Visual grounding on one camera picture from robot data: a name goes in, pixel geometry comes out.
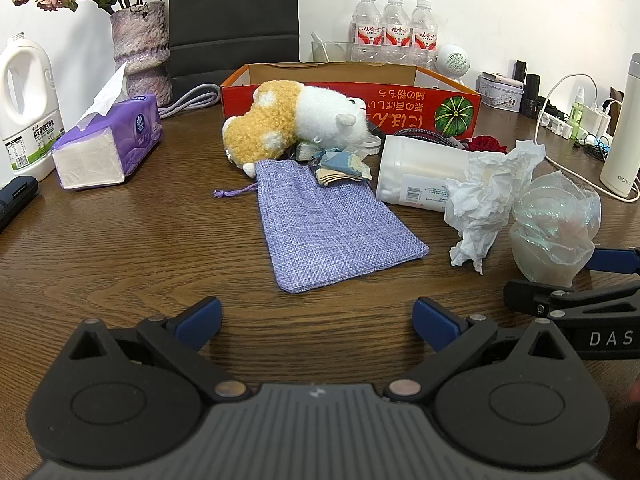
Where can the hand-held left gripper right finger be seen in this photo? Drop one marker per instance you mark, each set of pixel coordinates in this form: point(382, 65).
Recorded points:
point(435, 322)

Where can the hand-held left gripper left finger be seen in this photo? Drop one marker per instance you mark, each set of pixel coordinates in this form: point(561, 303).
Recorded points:
point(200, 317)

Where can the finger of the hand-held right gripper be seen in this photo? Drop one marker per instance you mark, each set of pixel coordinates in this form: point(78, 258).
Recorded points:
point(615, 260)
point(530, 296)

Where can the iridescent clear plastic bag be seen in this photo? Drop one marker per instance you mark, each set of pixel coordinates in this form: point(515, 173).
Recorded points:
point(550, 230)

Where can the white tissue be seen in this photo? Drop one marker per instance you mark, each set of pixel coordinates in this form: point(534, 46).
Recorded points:
point(480, 200)

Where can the white cylindrical plastic container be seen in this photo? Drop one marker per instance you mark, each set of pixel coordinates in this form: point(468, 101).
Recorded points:
point(415, 170)

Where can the red fabric rose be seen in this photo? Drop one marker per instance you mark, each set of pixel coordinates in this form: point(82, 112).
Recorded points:
point(487, 144)

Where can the blue and beige packet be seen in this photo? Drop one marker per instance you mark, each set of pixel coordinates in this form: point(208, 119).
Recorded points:
point(340, 165)

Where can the orange cardboard box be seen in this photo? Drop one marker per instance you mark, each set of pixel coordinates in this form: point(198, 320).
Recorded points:
point(400, 100)

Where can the yellow and white plush toy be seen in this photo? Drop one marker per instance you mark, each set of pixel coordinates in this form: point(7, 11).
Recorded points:
point(320, 115)

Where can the white thermos flask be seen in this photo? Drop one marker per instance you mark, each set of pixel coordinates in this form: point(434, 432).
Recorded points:
point(620, 150)

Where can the white charger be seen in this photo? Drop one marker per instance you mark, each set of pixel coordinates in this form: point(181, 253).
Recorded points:
point(595, 120)

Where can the white power strip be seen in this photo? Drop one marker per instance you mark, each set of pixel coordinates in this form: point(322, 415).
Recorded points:
point(555, 124)

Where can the green spray bottle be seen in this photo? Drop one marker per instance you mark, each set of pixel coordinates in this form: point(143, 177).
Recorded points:
point(577, 115)

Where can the purple tissue pack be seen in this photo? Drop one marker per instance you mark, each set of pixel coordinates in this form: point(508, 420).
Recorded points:
point(130, 135)

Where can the small clear packet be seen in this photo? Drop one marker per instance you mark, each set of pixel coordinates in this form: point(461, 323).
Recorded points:
point(306, 151)

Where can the silver tin box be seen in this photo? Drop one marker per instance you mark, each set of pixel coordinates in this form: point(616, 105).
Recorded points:
point(500, 92)

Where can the dark flat device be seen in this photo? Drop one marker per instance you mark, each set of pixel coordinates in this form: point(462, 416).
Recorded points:
point(17, 192)

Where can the white round speaker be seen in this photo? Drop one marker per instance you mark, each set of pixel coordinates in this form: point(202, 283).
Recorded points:
point(452, 60)

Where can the white plastic jug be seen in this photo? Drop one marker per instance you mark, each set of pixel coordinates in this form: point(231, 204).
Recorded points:
point(27, 100)

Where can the clear water bottle red label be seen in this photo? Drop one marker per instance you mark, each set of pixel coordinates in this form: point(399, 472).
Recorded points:
point(367, 30)
point(397, 32)
point(425, 35)

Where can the clear glass cup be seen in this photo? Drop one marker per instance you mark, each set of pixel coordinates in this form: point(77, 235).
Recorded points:
point(340, 52)

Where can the clear plastic spoon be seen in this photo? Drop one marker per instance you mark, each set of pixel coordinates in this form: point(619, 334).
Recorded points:
point(320, 45)

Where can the black chair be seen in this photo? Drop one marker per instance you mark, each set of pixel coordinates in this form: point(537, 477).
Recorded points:
point(235, 10)

